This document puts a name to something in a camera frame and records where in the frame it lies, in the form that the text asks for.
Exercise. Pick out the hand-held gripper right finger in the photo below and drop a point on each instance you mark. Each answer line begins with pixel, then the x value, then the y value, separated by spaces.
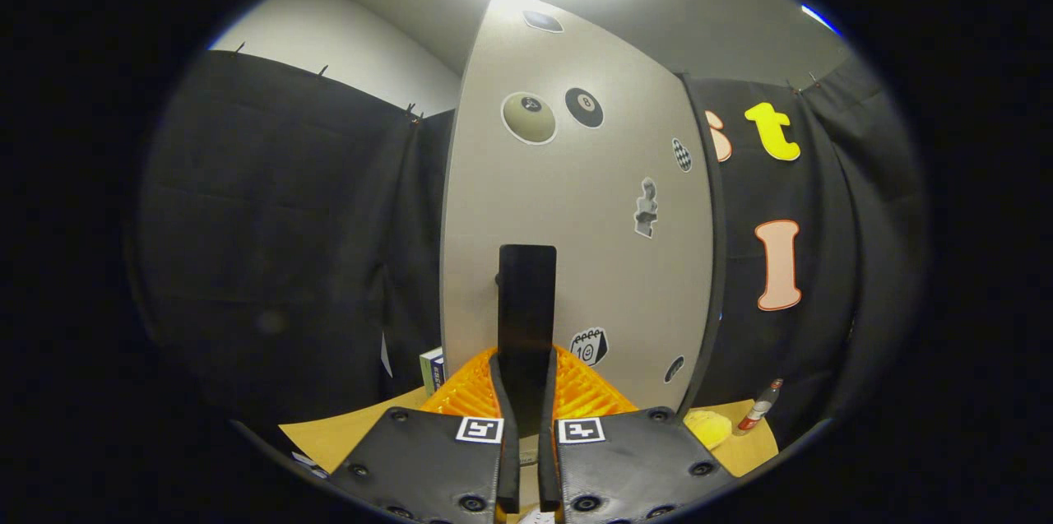
pixel 633 462

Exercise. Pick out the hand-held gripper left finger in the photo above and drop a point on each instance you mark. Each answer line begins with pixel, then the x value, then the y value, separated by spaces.
pixel 428 458

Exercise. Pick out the dark grey shoe cabinet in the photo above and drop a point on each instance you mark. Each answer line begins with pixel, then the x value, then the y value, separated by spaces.
pixel 720 261

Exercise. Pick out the yellow plush toy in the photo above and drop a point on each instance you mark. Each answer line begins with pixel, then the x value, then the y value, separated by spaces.
pixel 707 428

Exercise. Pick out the blue book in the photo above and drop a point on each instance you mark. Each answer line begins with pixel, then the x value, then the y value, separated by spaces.
pixel 438 374

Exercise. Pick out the green book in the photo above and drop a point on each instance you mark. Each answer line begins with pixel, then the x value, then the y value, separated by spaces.
pixel 425 364

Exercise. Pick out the white paper sheet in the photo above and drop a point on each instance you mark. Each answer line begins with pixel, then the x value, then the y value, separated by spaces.
pixel 386 355

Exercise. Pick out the white and blue object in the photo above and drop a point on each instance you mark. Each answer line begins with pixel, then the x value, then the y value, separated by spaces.
pixel 308 462

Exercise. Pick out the red and white marker pen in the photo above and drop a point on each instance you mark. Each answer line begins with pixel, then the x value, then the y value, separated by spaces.
pixel 758 409

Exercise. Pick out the black backdrop cloth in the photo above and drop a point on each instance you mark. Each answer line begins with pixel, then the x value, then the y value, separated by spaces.
pixel 263 220

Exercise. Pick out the narrow ceiling light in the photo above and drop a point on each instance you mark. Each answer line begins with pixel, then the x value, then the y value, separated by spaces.
pixel 820 18

